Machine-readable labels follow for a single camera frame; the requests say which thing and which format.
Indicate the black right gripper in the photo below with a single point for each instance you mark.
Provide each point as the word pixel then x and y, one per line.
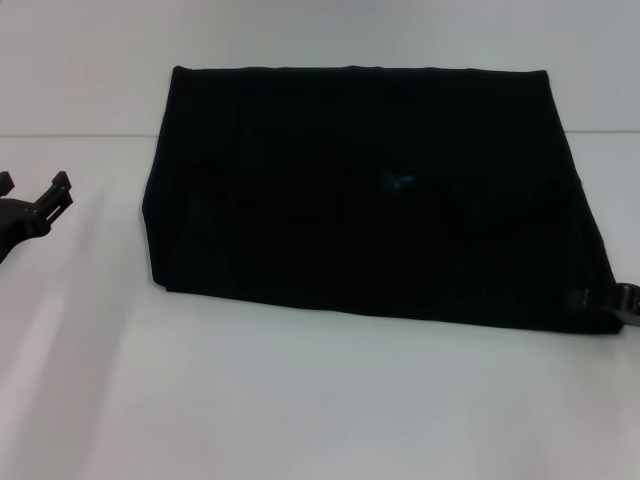
pixel 629 305

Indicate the black shirt with white print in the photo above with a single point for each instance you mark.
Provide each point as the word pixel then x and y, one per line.
pixel 370 200

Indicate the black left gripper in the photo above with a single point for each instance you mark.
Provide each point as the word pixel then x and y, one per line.
pixel 20 225

